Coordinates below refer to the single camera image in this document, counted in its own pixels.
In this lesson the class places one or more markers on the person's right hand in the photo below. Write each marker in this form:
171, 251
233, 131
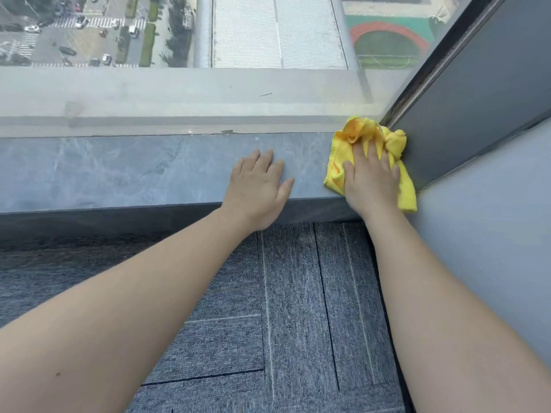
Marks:
372, 184

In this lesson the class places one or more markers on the person's left hand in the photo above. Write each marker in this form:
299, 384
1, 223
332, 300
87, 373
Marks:
256, 193

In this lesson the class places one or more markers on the person's right thumb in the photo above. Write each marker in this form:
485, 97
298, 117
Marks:
348, 174

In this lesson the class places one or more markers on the person's left little finger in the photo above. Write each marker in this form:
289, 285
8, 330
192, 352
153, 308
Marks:
236, 169

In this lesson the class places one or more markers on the person's left middle finger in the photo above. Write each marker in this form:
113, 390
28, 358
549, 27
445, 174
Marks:
267, 161

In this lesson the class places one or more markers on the person's left thumb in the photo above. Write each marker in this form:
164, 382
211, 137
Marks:
286, 190

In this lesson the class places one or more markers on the person's right little finger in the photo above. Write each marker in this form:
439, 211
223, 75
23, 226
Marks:
395, 174

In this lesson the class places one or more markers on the person's right middle finger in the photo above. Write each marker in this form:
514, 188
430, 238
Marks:
372, 151

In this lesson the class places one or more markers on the yellow cleaning cloth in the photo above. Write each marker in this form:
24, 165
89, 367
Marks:
335, 171

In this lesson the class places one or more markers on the person's right forearm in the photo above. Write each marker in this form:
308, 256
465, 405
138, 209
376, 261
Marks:
447, 322

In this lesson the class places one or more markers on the person's left forearm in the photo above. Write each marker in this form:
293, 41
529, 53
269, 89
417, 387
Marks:
129, 313

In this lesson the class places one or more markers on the glass window pane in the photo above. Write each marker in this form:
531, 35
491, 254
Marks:
193, 81

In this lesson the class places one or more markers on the grey marble window sill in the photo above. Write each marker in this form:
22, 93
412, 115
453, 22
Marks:
129, 171

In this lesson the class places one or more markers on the dark grey window frame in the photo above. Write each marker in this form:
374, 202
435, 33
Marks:
473, 94

